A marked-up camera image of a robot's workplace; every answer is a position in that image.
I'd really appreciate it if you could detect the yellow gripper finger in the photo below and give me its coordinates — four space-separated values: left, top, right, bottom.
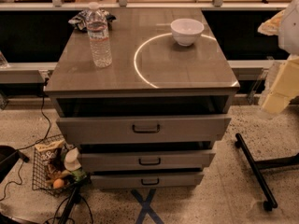
261 59 299 114

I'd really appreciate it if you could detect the clear plastic water bottle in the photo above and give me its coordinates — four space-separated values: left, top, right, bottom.
85 2 112 68

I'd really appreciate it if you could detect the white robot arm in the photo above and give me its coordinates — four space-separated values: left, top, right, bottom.
258 0 299 116

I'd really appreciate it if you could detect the black wheeled stand base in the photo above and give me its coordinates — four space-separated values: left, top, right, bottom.
235 133 299 212

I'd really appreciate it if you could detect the top grey drawer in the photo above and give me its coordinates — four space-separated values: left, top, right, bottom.
57 115 231 145

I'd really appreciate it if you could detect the grey drawer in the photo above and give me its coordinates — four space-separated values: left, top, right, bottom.
78 150 215 172
91 172 205 189
57 115 231 145

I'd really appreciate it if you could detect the white ceramic bowl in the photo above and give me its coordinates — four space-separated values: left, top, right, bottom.
170 19 204 47

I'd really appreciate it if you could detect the grey drawer cabinet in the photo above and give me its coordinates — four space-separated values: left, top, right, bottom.
46 8 239 177

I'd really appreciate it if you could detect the middle grey drawer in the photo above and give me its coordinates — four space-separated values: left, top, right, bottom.
78 150 215 172

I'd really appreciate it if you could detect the bottom grey drawer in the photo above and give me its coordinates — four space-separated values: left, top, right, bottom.
91 172 205 189

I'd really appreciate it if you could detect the crumpled snack bag on cabinet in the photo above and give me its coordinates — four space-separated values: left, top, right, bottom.
68 9 116 33

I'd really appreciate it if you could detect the white cup in basket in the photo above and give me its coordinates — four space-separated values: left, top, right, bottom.
64 147 81 172

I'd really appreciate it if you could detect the black tripod leg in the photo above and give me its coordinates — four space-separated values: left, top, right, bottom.
58 186 81 224

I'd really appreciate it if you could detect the yellow chip bag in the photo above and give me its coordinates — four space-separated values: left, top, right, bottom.
35 139 64 175

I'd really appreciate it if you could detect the orange fruit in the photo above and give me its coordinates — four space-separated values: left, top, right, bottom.
53 178 64 189

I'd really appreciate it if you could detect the black wire basket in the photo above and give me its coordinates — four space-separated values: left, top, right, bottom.
32 134 89 196

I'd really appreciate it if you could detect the black power cable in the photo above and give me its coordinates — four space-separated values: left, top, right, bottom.
0 77 52 203

